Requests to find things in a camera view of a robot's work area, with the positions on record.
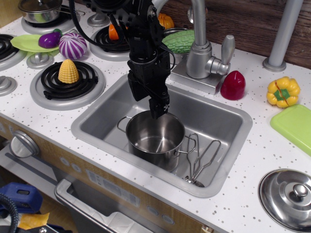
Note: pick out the red toy pepper half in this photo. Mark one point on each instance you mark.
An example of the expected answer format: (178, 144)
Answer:
(233, 87)

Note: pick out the purple white striped toy onion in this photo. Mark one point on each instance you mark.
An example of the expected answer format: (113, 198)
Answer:
(72, 46)

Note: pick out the silver burner knob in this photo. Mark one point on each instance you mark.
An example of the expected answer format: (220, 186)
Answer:
(98, 20)
(40, 60)
(7, 85)

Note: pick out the front black stove burner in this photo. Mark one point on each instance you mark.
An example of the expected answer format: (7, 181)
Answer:
(49, 92)

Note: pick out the blue device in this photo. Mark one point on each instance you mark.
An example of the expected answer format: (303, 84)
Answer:
(27, 198)

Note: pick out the light green plastic plate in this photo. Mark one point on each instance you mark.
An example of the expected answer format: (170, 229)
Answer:
(29, 42)

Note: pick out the stainless steel pot lid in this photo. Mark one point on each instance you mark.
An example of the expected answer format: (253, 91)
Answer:
(285, 195)

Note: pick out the wire handled metal utensil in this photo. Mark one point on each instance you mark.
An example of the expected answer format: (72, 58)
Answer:
(193, 155)

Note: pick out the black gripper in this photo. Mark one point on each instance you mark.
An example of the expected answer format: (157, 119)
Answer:
(148, 79)

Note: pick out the grey oven door handle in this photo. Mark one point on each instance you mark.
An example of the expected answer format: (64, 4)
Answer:
(94, 212)

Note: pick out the green toy bitter gourd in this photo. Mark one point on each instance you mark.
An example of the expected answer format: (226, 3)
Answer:
(180, 42)

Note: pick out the orange toy pumpkin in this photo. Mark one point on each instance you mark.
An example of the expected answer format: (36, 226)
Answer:
(165, 21)

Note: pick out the grey vertical pole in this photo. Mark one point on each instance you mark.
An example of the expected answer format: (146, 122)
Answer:
(275, 62)

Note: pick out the silver burner knob left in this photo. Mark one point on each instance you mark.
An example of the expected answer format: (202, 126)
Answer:
(7, 85)

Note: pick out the silver burner knob back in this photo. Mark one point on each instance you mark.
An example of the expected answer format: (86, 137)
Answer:
(98, 20)

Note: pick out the silver toy faucet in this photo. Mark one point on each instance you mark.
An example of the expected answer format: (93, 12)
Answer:
(201, 70)

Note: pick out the grey toy sink basin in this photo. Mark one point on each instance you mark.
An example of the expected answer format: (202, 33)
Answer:
(209, 119)

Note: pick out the purple toy eggplant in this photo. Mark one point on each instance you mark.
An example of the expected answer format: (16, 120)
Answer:
(50, 40)

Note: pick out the orange toy carrot piece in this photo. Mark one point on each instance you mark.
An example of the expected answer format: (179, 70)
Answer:
(113, 34)

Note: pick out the green plastic cutting board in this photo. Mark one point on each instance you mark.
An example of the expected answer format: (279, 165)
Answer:
(294, 123)

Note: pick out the back left stove burner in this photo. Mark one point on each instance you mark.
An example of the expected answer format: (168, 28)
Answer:
(64, 23)

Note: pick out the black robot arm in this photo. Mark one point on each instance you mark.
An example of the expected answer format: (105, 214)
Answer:
(149, 58)

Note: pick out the left black stove burner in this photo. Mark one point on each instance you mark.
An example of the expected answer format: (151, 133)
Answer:
(9, 55)

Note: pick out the silver stove knob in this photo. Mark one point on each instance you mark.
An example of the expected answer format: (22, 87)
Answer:
(22, 146)

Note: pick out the steel pot with lid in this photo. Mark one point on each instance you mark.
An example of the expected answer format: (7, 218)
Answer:
(42, 11)

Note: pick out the yellow cloth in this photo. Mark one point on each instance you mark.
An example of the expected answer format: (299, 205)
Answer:
(30, 221)

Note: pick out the black stove burner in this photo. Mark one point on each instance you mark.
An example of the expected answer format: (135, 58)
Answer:
(9, 55)
(49, 92)

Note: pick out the back right stove burner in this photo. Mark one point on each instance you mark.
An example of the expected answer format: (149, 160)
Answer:
(114, 52)

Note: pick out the yellow toy bell pepper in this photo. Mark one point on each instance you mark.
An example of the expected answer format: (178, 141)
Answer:
(283, 92)

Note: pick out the yellow toy corn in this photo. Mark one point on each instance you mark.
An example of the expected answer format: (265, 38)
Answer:
(68, 72)

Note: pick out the silver burner knob centre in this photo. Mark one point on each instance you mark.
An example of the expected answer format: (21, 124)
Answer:
(40, 60)

